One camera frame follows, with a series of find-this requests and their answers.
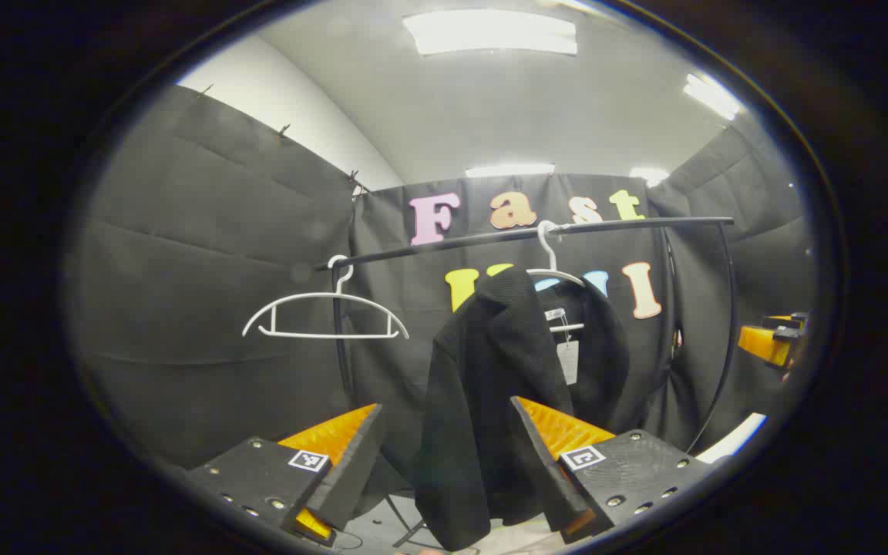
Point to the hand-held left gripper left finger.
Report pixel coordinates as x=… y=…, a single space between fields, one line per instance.
x=351 y=478

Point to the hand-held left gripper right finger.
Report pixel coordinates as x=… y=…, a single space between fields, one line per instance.
x=548 y=478

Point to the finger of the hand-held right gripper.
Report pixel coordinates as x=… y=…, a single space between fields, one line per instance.
x=768 y=343

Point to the black knit jacket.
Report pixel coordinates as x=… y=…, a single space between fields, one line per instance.
x=482 y=370

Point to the black metal clothes rack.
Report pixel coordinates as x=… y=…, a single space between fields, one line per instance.
x=644 y=223

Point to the white plastic clothes hanger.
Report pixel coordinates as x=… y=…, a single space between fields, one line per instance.
x=549 y=254
x=339 y=284

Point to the white panel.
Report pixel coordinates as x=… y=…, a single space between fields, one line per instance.
x=733 y=438

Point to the white paper hang tag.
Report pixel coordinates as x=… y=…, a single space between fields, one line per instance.
x=567 y=362

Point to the black backdrop cloth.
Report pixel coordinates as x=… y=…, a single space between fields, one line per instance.
x=205 y=308

